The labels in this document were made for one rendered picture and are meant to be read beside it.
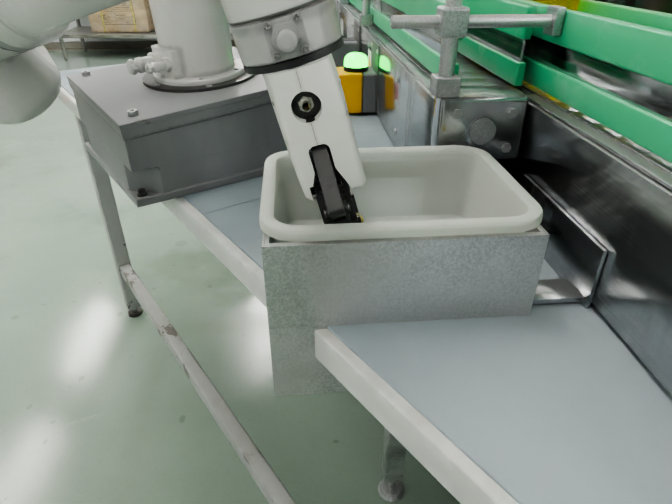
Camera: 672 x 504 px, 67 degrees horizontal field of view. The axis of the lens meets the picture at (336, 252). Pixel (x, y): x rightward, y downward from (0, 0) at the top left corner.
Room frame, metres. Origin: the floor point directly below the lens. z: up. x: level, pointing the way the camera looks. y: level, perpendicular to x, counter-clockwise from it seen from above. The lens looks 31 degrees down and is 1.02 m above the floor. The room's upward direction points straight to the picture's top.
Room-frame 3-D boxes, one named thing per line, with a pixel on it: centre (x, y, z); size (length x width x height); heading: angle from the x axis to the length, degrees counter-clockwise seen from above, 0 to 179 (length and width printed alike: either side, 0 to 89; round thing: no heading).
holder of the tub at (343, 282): (0.42, -0.07, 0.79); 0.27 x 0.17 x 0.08; 95
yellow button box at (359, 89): (0.96, -0.03, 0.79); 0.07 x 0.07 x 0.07; 5
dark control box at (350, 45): (1.24, -0.01, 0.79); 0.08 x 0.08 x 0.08; 5
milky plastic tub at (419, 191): (0.41, -0.05, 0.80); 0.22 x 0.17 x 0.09; 95
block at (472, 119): (0.54, -0.15, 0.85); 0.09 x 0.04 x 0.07; 95
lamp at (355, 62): (0.96, -0.04, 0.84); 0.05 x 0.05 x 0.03
